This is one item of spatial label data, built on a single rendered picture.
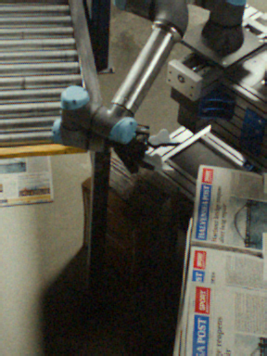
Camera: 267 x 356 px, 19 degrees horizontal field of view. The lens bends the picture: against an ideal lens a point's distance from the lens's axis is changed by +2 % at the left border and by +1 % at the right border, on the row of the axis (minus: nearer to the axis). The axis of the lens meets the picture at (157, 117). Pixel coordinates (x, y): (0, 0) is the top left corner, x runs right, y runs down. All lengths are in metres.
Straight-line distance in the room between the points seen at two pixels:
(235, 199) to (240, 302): 0.55
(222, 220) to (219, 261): 0.14
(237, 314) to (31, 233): 1.59
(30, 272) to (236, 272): 1.18
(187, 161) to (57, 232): 0.58
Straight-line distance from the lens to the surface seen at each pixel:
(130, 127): 2.08
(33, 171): 3.34
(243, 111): 2.71
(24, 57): 2.63
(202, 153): 3.17
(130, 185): 2.78
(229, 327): 1.64
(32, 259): 3.05
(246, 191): 2.20
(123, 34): 4.08
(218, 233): 2.09
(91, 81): 2.53
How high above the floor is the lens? 2.42
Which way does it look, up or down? 42 degrees down
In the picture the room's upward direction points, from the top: 6 degrees clockwise
